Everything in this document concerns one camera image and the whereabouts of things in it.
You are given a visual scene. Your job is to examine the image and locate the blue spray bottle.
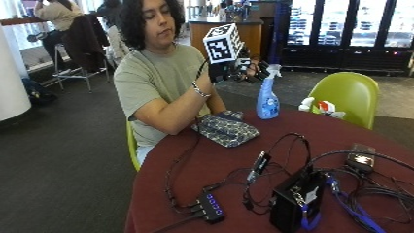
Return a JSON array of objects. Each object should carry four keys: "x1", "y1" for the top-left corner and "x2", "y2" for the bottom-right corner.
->
[{"x1": 255, "y1": 63, "x2": 284, "y2": 120}]

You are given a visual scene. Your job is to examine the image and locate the wooden counter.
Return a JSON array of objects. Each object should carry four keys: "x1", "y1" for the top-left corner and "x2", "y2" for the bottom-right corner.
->
[{"x1": 188, "y1": 17, "x2": 265, "y2": 61}]

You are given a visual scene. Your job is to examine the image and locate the white cube of black markers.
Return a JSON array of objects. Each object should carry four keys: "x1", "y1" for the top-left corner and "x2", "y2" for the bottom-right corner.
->
[{"x1": 203, "y1": 22, "x2": 247, "y2": 65}]

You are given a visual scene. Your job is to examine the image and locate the blue pole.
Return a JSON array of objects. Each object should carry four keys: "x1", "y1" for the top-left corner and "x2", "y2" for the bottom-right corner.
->
[{"x1": 268, "y1": 0, "x2": 291, "y2": 66}]

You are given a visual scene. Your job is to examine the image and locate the blue patterned cloth pouch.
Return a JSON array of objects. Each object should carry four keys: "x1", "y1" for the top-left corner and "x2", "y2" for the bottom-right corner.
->
[{"x1": 191, "y1": 110, "x2": 261, "y2": 149}]

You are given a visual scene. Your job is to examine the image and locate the green plastic chair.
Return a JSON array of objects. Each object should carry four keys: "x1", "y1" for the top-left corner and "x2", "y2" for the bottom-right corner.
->
[
  {"x1": 125, "y1": 119, "x2": 143, "y2": 173},
  {"x1": 307, "y1": 71, "x2": 382, "y2": 131}
]

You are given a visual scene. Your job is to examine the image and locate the the person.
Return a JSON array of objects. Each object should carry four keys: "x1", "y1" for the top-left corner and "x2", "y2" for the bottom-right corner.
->
[{"x1": 113, "y1": 0, "x2": 231, "y2": 167}]

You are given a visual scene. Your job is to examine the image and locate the black glass door fridge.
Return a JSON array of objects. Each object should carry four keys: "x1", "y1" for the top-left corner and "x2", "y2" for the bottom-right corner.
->
[{"x1": 280, "y1": 0, "x2": 414, "y2": 78}]

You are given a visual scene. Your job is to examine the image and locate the black power bank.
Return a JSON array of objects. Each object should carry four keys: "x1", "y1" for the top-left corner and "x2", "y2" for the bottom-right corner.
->
[{"x1": 345, "y1": 143, "x2": 378, "y2": 175}]

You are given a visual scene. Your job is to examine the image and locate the metal bar stool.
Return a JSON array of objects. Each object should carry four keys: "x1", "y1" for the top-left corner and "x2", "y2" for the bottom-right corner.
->
[{"x1": 52, "y1": 43, "x2": 112, "y2": 94}]

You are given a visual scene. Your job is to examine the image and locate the black electronics box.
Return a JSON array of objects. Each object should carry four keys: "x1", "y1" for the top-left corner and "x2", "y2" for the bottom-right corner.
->
[{"x1": 269, "y1": 170, "x2": 328, "y2": 233}]

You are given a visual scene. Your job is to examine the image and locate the dark jacket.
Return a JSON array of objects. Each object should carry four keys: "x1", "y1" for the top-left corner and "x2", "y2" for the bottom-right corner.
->
[{"x1": 62, "y1": 13, "x2": 112, "y2": 73}]

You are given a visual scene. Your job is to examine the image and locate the black hub with blue lights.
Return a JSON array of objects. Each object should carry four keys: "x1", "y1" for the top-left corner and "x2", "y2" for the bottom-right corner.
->
[{"x1": 195, "y1": 191, "x2": 227, "y2": 225}]

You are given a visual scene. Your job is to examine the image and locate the dark backpack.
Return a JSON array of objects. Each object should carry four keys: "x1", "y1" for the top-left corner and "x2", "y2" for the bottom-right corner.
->
[{"x1": 22, "y1": 77, "x2": 60, "y2": 106}]

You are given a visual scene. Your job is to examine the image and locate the wooden bar top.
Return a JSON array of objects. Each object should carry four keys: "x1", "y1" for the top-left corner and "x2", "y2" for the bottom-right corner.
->
[{"x1": 0, "y1": 17, "x2": 48, "y2": 27}]

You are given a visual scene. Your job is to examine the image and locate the white round pillar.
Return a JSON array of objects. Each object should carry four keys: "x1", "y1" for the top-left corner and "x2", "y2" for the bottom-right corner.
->
[{"x1": 0, "y1": 25, "x2": 34, "y2": 123}]

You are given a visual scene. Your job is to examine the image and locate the silver bead bracelet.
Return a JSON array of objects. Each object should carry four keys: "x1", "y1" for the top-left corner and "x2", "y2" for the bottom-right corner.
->
[{"x1": 192, "y1": 81, "x2": 212, "y2": 99}]

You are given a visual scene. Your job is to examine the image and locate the black looped cable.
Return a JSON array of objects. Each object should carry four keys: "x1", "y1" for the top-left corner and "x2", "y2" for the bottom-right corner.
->
[{"x1": 265, "y1": 132, "x2": 313, "y2": 174}]

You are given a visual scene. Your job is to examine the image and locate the small black camera module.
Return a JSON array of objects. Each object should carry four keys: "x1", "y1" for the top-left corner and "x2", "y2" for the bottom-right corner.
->
[{"x1": 247, "y1": 150, "x2": 273, "y2": 184}]

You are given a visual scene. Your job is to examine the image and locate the black arched cable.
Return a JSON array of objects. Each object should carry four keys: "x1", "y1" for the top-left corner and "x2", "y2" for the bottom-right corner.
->
[{"x1": 307, "y1": 149, "x2": 414, "y2": 173}]

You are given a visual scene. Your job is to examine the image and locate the black glove cable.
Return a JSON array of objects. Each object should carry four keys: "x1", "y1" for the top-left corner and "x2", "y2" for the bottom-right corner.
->
[{"x1": 163, "y1": 59, "x2": 209, "y2": 216}]

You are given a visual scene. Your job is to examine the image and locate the black camera cable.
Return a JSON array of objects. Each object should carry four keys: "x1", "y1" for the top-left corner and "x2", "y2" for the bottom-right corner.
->
[{"x1": 203, "y1": 166, "x2": 280, "y2": 216}]

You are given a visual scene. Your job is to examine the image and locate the blue lanyard strap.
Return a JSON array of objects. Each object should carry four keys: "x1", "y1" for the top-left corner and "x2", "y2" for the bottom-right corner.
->
[{"x1": 300, "y1": 203, "x2": 324, "y2": 232}]

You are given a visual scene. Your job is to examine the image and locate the tangle of black cables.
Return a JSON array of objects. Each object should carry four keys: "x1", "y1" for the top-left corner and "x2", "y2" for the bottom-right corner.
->
[{"x1": 328, "y1": 167, "x2": 414, "y2": 227}]

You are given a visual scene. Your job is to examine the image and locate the black hub power cable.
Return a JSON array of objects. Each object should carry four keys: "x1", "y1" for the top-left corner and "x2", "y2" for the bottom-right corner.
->
[{"x1": 149, "y1": 213, "x2": 205, "y2": 233}]

